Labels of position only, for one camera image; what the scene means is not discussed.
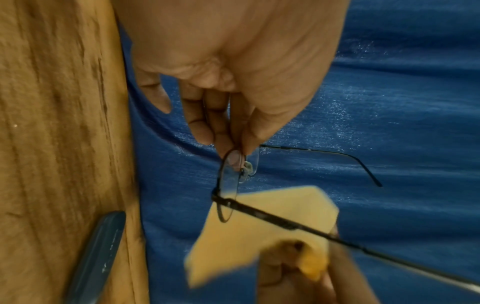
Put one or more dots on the person's left hand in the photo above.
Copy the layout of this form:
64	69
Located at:
232	53

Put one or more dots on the person's right hand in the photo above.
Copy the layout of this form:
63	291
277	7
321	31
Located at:
300	276

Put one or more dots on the yellow cleaning cloth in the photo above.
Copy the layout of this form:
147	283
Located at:
255	237

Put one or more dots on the round black-framed eyeglasses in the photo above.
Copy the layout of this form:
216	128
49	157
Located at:
240	178

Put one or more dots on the dark blue glasses case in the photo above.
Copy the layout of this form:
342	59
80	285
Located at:
97	261

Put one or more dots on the blue curtain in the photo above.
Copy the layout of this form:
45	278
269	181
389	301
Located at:
393	118

